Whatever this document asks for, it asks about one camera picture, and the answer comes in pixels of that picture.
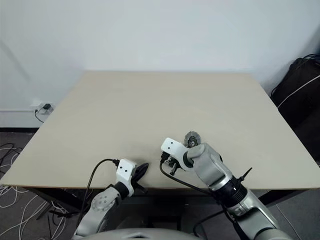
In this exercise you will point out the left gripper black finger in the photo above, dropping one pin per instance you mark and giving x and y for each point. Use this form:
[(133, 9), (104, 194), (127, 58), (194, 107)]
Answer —
[(142, 168), (144, 172)]

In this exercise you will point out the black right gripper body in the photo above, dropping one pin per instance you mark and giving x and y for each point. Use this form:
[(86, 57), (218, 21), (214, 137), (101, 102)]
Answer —
[(166, 158)]

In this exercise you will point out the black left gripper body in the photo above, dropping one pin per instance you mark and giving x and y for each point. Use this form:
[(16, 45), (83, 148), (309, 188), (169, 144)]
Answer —
[(138, 178)]

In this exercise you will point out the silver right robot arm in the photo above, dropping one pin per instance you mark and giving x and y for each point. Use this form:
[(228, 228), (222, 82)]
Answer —
[(212, 165)]

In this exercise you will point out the small grey round object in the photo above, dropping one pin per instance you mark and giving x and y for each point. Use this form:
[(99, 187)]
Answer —
[(192, 140)]

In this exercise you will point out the grey rounded robot body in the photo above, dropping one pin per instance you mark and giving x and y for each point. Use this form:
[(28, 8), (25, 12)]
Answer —
[(140, 235)]

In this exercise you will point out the black power plug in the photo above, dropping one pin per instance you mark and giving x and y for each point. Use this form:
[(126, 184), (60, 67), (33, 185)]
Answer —
[(46, 107)]

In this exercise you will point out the black bag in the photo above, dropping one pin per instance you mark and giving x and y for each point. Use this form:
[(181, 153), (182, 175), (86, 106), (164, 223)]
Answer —
[(300, 100)]

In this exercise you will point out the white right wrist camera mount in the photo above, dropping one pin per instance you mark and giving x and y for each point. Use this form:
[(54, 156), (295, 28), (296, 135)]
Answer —
[(172, 146)]

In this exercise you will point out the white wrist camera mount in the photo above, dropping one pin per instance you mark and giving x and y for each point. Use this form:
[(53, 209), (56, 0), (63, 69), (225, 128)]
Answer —
[(172, 146), (125, 170)]

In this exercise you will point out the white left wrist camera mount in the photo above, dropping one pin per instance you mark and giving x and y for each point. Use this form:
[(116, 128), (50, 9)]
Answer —
[(125, 170)]

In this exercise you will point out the black table frame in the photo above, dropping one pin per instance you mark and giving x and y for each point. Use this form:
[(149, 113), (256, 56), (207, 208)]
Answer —
[(62, 197)]

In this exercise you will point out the white wall power socket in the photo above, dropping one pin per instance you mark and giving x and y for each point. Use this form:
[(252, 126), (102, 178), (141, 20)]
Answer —
[(40, 106)]

